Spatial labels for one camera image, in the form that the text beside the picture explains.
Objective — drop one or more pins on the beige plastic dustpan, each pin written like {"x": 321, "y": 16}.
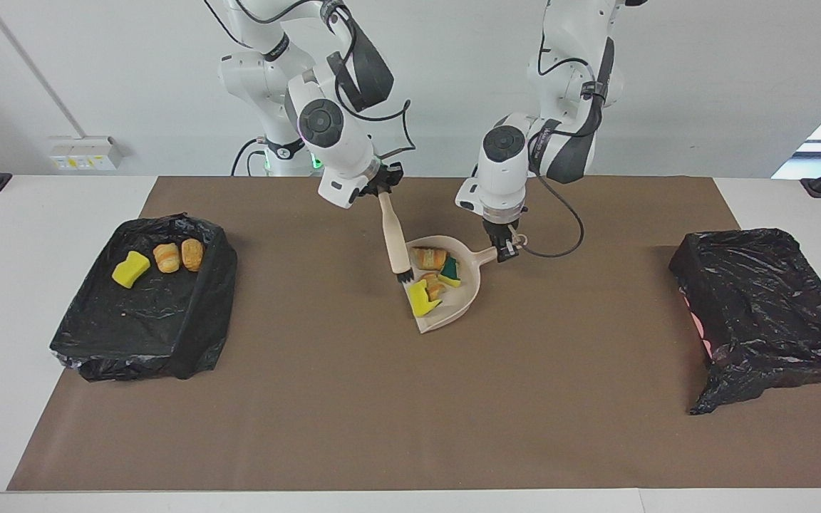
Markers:
{"x": 464, "y": 299}

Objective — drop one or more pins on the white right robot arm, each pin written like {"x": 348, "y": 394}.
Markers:
{"x": 343, "y": 157}

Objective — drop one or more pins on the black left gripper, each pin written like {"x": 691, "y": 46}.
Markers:
{"x": 504, "y": 224}

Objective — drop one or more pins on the pale croissant piece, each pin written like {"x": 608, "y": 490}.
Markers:
{"x": 167, "y": 258}

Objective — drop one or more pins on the orange croissant piece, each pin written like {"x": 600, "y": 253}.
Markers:
{"x": 429, "y": 258}

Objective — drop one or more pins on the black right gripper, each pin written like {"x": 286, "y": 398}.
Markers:
{"x": 383, "y": 179}

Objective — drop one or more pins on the white wall socket box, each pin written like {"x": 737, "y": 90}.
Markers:
{"x": 86, "y": 153}

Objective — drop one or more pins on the black bag bin showing pink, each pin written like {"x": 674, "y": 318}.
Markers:
{"x": 760, "y": 299}

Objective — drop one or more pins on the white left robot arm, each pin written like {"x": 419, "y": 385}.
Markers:
{"x": 503, "y": 182}

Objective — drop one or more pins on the brown bread roll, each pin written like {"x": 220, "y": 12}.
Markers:
{"x": 192, "y": 254}

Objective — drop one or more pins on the beige hand brush black bristles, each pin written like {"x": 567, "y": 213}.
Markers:
{"x": 393, "y": 228}

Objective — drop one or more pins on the brown paper table mat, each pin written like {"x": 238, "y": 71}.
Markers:
{"x": 410, "y": 456}

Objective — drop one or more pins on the black bag lined bin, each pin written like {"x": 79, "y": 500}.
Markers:
{"x": 147, "y": 320}

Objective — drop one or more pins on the green yellow sponge piece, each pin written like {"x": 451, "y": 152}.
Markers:
{"x": 130, "y": 269}
{"x": 450, "y": 272}

